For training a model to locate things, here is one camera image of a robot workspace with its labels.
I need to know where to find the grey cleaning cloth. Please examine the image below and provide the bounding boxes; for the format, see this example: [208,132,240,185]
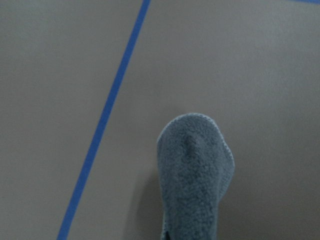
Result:
[157,113,235,240]

